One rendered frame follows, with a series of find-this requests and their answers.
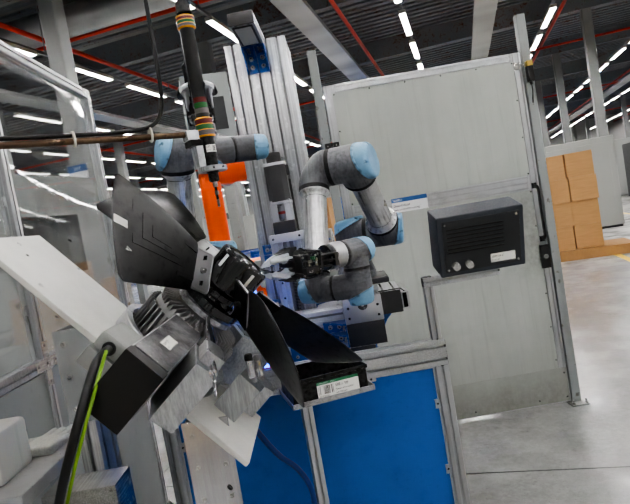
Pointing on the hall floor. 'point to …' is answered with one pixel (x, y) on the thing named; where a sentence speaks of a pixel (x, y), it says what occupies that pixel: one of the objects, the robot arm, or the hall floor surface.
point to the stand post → (99, 445)
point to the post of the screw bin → (314, 455)
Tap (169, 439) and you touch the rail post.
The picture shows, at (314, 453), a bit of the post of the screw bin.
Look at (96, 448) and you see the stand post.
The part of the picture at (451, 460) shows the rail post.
